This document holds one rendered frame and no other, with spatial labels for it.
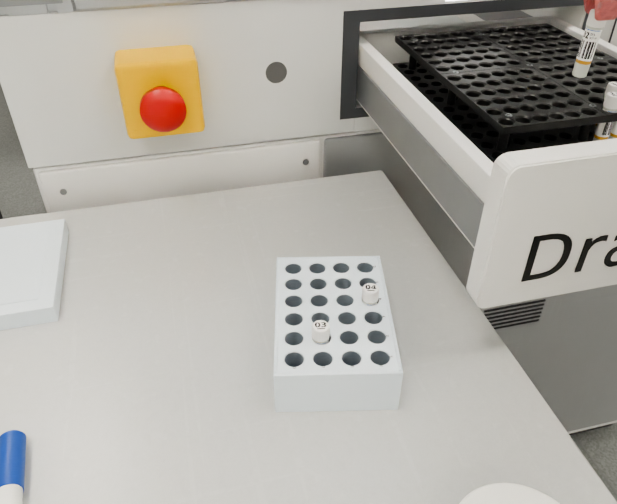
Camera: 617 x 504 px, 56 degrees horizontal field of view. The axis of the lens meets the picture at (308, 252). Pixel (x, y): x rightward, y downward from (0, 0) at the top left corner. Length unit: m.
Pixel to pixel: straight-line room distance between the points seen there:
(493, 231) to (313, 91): 0.32
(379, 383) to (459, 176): 0.16
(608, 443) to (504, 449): 1.06
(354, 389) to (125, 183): 0.36
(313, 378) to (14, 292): 0.26
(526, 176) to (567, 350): 0.78
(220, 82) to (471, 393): 0.37
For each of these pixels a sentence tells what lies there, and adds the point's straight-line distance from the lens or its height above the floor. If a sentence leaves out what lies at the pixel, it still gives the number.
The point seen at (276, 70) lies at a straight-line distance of 0.61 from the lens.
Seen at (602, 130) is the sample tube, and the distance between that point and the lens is 0.53.
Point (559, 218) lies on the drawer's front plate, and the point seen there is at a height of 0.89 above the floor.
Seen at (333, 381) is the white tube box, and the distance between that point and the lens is 0.39.
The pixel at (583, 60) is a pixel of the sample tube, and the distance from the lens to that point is 0.48.
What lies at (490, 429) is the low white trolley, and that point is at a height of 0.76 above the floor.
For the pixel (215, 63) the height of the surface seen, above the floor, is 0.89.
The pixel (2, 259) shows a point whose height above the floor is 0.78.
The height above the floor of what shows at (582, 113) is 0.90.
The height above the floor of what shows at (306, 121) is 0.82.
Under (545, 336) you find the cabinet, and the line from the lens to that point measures 1.05.
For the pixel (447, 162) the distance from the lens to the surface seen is 0.46.
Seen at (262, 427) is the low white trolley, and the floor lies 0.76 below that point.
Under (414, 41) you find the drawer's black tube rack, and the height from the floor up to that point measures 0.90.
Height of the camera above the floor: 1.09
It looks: 38 degrees down
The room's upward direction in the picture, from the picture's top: straight up
